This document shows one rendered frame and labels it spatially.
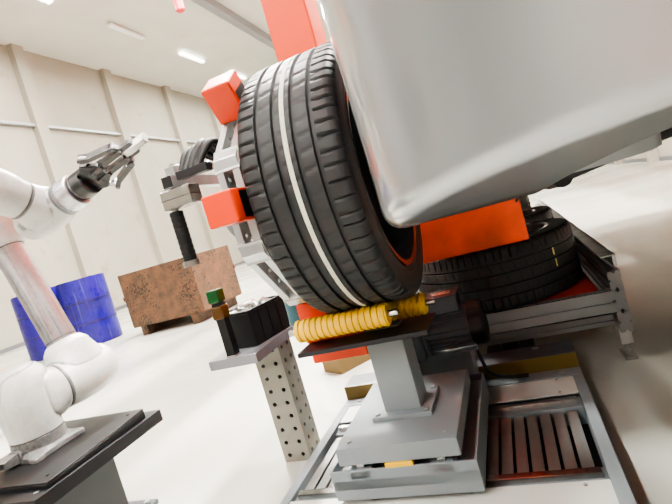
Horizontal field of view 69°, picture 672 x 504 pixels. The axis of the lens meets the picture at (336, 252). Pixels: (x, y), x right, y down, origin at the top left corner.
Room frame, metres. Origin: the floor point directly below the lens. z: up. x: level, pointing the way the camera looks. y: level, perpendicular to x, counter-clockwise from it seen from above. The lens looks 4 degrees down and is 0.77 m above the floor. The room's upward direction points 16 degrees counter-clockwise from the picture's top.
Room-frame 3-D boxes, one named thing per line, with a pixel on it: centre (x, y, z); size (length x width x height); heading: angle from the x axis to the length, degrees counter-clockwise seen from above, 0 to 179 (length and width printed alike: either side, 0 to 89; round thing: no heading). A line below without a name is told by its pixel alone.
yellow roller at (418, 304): (1.29, -0.07, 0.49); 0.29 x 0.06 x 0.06; 70
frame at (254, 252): (1.35, 0.09, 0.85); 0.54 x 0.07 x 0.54; 160
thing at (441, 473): (1.34, -0.09, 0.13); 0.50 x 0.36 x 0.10; 160
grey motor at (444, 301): (1.59, -0.28, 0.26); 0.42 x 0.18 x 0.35; 70
